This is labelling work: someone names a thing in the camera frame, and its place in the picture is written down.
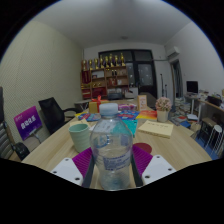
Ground cluttered wooden side desk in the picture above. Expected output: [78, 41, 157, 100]
[183, 89, 224, 158]

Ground blue red leaflet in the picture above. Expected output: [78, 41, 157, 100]
[77, 112, 102, 122]

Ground small yellow envelope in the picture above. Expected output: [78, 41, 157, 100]
[69, 118, 91, 128]

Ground black office chair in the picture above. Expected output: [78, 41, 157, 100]
[37, 96, 79, 135]

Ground black computer monitor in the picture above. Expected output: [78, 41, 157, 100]
[185, 80, 199, 95]

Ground grey office chair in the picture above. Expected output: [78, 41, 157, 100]
[146, 92, 158, 108]

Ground white wall air conditioner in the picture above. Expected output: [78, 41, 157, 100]
[165, 45, 181, 59]

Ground small standing picture frame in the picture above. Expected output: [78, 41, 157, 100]
[137, 94, 149, 112]

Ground large yellow envelope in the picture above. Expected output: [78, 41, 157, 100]
[137, 120, 175, 140]

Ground flat round red coaster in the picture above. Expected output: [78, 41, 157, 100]
[133, 142, 153, 155]

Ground blue printed booklet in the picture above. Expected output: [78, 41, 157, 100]
[117, 110, 140, 120]

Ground small round white table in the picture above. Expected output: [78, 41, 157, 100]
[73, 98, 93, 113]

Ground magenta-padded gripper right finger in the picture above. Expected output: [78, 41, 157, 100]
[129, 144, 177, 189]

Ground dark glass double door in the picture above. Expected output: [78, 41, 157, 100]
[98, 49, 158, 99]

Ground clear plastic water bottle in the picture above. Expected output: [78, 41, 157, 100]
[89, 102, 134, 192]

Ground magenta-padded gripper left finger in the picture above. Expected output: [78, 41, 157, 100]
[50, 147, 96, 189]

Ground orange red book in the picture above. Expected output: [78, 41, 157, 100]
[135, 110, 158, 121]

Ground teal notebook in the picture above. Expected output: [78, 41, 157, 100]
[121, 118, 139, 138]

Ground black bag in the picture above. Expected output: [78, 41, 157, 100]
[11, 142, 31, 162]

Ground wooden shelf unit with trophies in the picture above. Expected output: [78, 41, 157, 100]
[80, 52, 129, 100]

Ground purple sign board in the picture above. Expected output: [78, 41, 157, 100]
[13, 105, 43, 142]

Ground white round stool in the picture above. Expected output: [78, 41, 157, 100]
[204, 124, 224, 154]

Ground yellow gift box red ribbon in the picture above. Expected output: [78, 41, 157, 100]
[88, 95, 109, 114]

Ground pink box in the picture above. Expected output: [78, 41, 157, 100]
[117, 103, 138, 112]

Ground pink flowers in white pot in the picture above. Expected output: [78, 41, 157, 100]
[155, 96, 173, 123]

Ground pale green cup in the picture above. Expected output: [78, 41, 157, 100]
[68, 123, 92, 154]

